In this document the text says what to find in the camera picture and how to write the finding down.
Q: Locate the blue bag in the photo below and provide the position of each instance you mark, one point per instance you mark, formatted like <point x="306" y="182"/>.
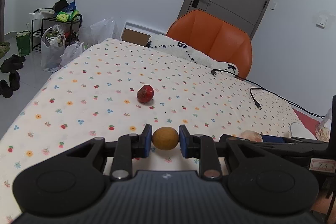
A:
<point x="70" y="6"/>

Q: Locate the floral white tablecloth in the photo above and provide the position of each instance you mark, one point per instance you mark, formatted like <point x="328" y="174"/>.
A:
<point x="105" y="98"/>

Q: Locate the white fluffy cushion black letters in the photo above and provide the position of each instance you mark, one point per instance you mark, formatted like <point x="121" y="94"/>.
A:
<point x="183" y="49"/>

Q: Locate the green paper bag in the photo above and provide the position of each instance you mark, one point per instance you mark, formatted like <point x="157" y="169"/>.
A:
<point x="23" y="43"/>

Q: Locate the peeled shrimp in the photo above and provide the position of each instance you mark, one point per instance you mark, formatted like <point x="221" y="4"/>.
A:
<point x="251" y="135"/>

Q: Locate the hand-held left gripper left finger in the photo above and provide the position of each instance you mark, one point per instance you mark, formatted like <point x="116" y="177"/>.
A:
<point x="147" y="141"/>

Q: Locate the small red fruit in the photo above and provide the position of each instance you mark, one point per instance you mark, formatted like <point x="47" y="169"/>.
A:
<point x="145" y="93"/>

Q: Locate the floral tissue box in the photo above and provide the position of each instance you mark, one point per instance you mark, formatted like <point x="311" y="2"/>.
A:
<point x="323" y="132"/>

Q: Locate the olive slipper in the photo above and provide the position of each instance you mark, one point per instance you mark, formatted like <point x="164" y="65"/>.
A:
<point x="4" y="49"/>

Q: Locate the white light switch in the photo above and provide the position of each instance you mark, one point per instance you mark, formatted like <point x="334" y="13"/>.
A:
<point x="273" y="5"/>
<point x="321" y="20"/>

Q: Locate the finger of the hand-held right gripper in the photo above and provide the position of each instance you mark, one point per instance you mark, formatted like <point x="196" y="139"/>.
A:
<point x="288" y="151"/>
<point x="273" y="138"/>

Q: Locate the black cloth item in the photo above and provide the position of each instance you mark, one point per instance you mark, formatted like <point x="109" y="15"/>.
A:
<point x="60" y="4"/>

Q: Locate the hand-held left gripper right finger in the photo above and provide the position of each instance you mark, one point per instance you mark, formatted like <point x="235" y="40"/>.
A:
<point x="185" y="144"/>

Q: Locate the white cloth item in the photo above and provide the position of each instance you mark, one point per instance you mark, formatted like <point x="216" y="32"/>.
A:
<point x="43" y="11"/>

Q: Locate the black metal rack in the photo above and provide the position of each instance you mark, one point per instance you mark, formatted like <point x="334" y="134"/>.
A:
<point x="76" y="27"/>

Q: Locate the black shoe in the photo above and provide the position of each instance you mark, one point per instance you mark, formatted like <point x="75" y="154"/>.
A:
<point x="13" y="62"/>
<point x="14" y="79"/>
<point x="5" y="88"/>

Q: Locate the yellow-brown round fruit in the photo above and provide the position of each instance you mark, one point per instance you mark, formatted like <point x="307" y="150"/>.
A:
<point x="165" y="138"/>

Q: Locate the orange red table mat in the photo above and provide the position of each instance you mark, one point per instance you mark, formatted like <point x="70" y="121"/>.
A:
<point x="305" y="119"/>

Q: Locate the clear plastic bag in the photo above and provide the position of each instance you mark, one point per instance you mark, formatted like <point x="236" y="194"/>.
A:
<point x="99" y="31"/>

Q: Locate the green packet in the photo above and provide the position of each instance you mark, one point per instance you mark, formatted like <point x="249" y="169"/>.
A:
<point x="65" y="16"/>

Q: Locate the white plastic bag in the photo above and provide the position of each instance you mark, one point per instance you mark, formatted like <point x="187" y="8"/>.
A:
<point x="72" y="53"/>
<point x="52" y="53"/>

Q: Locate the orange chair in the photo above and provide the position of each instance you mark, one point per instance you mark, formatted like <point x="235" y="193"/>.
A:
<point x="215" y="37"/>

